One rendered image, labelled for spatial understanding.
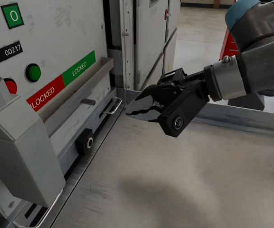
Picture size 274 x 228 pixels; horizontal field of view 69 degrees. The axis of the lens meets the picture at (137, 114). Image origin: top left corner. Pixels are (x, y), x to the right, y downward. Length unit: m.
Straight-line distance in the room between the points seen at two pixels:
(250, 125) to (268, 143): 0.08
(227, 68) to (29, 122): 0.31
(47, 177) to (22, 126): 0.09
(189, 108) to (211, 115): 0.40
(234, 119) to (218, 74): 0.41
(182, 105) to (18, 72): 0.29
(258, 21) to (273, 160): 0.39
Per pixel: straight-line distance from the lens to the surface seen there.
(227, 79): 0.37
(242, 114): 0.76
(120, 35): 0.69
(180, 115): 0.35
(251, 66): 0.37
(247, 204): 0.58
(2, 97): 0.25
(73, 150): 0.56
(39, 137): 0.28
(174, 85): 0.39
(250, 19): 0.51
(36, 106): 0.43
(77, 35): 0.53
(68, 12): 0.50
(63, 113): 0.44
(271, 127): 0.81
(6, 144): 0.27
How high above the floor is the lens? 1.30
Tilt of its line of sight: 38 degrees down
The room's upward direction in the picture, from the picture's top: straight up
